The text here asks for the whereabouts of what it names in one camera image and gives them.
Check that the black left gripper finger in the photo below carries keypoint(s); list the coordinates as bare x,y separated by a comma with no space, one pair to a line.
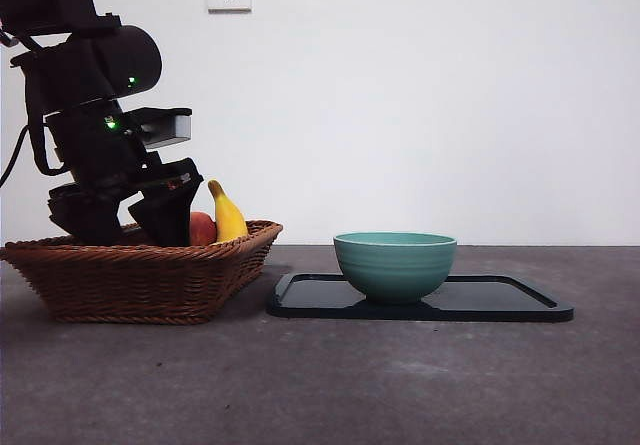
87,220
167,215

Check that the teal ceramic bowl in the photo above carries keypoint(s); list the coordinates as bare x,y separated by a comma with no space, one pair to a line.
395,270

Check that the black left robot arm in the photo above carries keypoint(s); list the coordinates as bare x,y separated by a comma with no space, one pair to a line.
75,80

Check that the red apple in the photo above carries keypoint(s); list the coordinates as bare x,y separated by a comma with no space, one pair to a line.
202,230

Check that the yellow banana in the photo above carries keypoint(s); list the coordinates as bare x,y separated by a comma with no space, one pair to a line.
227,220

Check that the brown wicker basket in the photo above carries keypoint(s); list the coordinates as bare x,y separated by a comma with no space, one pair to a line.
125,285

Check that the dark rectangular tray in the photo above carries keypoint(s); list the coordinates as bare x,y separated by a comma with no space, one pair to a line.
500,300

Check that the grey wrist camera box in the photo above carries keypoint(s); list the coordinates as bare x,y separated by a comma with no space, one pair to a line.
165,127

